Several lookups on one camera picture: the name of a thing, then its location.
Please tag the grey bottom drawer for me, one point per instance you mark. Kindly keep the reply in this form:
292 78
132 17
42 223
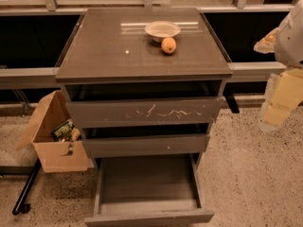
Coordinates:
148 191

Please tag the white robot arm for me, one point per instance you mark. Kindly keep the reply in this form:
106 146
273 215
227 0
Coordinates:
289 39

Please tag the metal window railing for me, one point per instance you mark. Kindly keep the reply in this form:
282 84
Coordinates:
109 45

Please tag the white bowl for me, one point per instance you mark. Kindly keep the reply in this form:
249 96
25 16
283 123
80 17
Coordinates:
159 30

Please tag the green snack bag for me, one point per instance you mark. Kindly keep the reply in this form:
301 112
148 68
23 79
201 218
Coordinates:
63 132

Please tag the grey drawer cabinet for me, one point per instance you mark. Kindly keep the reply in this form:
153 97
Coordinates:
144 84

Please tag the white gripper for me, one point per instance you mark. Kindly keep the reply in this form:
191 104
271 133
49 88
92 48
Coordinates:
290 43

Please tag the brown cardboard box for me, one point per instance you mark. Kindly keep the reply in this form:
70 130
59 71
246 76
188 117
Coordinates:
55 155

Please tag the black metal floor stand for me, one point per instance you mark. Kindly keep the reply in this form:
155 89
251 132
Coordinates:
31 171

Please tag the scratched grey top drawer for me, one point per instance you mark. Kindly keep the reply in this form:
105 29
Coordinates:
143 104

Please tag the grey middle drawer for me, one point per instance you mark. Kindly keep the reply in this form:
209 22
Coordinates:
146 140

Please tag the orange fruit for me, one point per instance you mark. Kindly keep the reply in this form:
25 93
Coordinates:
168 45

